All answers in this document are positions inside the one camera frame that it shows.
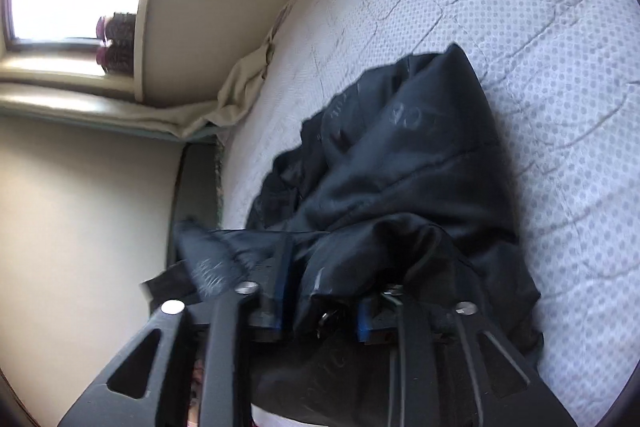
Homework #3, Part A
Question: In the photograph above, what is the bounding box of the dark grey bed frame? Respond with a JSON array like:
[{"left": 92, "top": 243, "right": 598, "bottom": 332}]
[{"left": 170, "top": 142, "right": 221, "bottom": 288}]

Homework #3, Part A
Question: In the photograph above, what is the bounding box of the white quilted bed mattress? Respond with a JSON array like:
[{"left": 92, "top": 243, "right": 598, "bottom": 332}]
[{"left": 217, "top": 0, "right": 640, "bottom": 427}]

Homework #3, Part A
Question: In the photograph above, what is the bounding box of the teal curtain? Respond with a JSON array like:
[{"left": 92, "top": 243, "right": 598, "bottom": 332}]
[{"left": 0, "top": 104, "right": 221, "bottom": 145}]

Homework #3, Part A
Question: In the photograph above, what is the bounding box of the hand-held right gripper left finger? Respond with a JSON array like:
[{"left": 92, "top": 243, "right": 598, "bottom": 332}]
[{"left": 57, "top": 234, "right": 296, "bottom": 427}]

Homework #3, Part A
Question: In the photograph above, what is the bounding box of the beige curtain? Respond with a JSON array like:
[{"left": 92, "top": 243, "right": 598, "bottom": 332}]
[{"left": 0, "top": 27, "right": 278, "bottom": 142}]

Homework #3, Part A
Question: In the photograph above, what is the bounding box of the dark navy coat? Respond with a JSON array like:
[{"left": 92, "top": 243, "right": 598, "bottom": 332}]
[{"left": 172, "top": 42, "right": 546, "bottom": 418}]

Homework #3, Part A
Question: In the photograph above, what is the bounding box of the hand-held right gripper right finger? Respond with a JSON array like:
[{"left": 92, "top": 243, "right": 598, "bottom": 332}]
[{"left": 356, "top": 284, "right": 578, "bottom": 427}]

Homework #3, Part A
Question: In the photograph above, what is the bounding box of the teal floral bed sheet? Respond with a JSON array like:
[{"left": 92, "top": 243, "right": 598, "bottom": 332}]
[{"left": 212, "top": 137, "right": 227, "bottom": 228}]

